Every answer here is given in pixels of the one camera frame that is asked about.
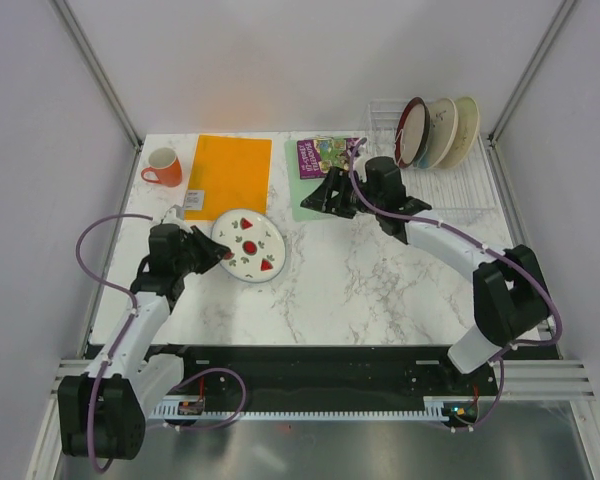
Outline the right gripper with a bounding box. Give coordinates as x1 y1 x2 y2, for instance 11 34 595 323
301 166 382 219

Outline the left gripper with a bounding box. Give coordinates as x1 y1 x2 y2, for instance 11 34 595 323
174 224 230 276

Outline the white plate with red fruit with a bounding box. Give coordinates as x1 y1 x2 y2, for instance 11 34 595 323
211 209 286 283

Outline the dark red rimmed plate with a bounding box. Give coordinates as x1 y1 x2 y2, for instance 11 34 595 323
394 97 430 169

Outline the cream and blue plate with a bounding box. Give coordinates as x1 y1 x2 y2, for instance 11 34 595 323
415 98 459 170

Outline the cream and green plate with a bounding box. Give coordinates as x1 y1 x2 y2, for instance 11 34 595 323
437 96 481 170

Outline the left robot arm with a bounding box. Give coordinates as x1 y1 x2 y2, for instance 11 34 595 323
57 221 230 461

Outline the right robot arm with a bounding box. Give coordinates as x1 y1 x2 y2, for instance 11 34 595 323
300 157 555 394

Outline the green cutting mat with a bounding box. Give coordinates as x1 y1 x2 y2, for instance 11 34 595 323
285 136 359 222

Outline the purple children's book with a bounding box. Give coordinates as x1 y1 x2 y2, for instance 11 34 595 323
296 137 359 180

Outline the orange cutting mat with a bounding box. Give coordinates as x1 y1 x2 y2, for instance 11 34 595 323
183 135 272 221

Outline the orange mug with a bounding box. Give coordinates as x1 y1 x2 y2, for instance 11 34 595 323
141 147 183 188

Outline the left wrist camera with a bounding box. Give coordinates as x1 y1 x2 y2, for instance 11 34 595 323
161 205 190 231

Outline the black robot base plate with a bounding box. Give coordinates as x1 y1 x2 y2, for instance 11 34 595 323
153 345 497 411

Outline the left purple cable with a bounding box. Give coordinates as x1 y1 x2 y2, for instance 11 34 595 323
74 213 156 474

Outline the purple cable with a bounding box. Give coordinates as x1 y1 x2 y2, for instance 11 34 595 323
344 137 565 434
74 213 156 474

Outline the white wire dish rack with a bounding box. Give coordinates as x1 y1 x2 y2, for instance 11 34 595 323
365 97 497 225

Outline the white slotted cable duct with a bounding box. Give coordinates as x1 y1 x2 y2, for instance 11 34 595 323
148 395 475 422

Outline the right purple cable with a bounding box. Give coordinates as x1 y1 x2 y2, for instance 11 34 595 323
344 137 565 434

